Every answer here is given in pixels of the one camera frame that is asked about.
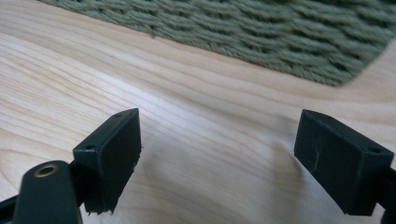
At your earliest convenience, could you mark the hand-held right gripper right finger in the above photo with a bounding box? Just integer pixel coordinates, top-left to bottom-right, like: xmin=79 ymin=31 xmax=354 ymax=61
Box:
xmin=293 ymin=108 xmax=395 ymax=217

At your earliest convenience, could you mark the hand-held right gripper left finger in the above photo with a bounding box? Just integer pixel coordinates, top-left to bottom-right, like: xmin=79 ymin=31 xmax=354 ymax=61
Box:
xmin=72 ymin=107 xmax=143 ymax=216

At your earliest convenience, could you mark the green woven basket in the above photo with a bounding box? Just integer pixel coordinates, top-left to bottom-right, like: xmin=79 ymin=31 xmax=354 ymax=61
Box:
xmin=36 ymin=0 xmax=396 ymax=88

